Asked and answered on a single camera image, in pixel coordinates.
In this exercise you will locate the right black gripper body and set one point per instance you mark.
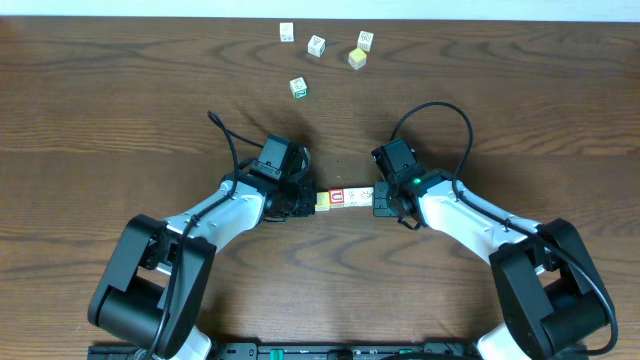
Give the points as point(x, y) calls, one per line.
point(383, 205)

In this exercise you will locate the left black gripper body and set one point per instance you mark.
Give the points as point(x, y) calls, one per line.
point(305, 198)

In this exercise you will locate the plain yellow wooden block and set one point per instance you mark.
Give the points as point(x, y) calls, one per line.
point(322, 202)

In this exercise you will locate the red letter wooden block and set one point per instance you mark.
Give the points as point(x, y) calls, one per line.
point(336, 198)

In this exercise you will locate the white block blue edge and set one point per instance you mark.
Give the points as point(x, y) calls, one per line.
point(352, 197)

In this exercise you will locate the white block red bug drawing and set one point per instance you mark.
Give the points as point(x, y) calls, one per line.
point(365, 196)

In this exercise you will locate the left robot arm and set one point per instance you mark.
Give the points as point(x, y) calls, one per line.
point(152, 288)

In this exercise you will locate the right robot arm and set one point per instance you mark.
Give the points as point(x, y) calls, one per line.
point(551, 295)

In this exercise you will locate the green letter wooden block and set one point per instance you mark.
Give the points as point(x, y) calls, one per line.
point(298, 88)

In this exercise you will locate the yellow top wooden block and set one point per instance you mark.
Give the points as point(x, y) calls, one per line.
point(357, 58)

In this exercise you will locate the white block black drawing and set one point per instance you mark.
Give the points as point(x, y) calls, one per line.
point(316, 45)

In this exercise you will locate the white block top right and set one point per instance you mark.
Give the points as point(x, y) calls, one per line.
point(365, 41)

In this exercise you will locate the white block top left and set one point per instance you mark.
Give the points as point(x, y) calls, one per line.
point(286, 32)

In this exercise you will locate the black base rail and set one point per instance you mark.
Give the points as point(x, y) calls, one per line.
point(246, 350)

